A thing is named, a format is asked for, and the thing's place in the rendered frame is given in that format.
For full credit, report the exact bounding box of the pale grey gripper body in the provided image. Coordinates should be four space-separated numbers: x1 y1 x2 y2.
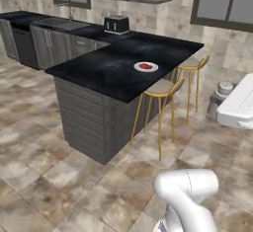
207 81 235 119

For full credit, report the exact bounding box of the white round plate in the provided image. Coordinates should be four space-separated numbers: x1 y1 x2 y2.
132 60 160 74

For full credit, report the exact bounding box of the red steak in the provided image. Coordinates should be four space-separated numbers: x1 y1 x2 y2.
138 62 153 71

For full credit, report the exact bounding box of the gold stool with beige seat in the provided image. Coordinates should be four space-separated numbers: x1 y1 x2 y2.
129 76 187 162
170 53 211 125

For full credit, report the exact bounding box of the large dark-framed window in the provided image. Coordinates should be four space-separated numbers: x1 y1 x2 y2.
190 0 253 34

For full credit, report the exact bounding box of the black toaster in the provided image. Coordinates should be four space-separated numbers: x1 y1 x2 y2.
103 14 130 36

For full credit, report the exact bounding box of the grey wooden island base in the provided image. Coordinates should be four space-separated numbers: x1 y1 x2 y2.
52 65 182 167

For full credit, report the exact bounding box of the grey cupboard run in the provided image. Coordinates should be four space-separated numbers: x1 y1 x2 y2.
30 25 112 71

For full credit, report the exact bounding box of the silver tap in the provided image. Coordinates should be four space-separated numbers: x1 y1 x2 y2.
58 2 76 22

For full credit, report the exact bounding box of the grey sink basin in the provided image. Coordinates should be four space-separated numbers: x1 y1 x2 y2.
32 16 93 33

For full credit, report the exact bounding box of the black dishwasher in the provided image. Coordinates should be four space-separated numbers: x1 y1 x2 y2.
11 23 41 70

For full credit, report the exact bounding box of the narrow grey cupboard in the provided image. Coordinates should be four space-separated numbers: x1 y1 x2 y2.
0 18 20 61

